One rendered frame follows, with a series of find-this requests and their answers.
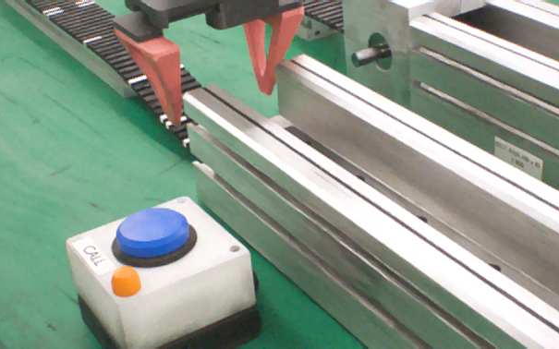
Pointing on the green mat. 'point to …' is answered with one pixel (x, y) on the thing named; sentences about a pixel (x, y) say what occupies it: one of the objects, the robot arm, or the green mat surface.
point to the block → (394, 41)
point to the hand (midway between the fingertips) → (220, 98)
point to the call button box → (168, 288)
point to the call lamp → (126, 282)
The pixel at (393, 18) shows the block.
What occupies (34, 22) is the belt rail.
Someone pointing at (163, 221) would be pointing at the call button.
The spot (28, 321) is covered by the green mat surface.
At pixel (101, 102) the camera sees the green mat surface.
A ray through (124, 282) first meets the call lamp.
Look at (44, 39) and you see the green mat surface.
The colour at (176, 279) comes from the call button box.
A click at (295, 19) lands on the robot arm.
